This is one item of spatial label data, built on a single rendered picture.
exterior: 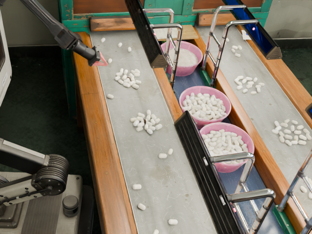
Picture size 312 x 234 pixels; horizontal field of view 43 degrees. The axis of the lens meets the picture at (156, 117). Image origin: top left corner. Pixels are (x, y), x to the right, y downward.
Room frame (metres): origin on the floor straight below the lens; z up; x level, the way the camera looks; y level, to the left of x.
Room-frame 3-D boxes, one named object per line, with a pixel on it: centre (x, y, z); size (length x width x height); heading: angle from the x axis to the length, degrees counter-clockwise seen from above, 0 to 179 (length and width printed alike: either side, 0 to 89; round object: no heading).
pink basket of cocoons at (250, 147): (1.27, -0.33, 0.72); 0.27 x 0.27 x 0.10
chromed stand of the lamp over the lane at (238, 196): (0.80, -0.29, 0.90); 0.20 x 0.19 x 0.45; 20
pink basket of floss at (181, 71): (1.94, -0.09, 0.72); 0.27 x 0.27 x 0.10
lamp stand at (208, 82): (1.85, -0.34, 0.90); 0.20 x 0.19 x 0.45; 20
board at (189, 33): (2.15, -0.02, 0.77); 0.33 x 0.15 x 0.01; 110
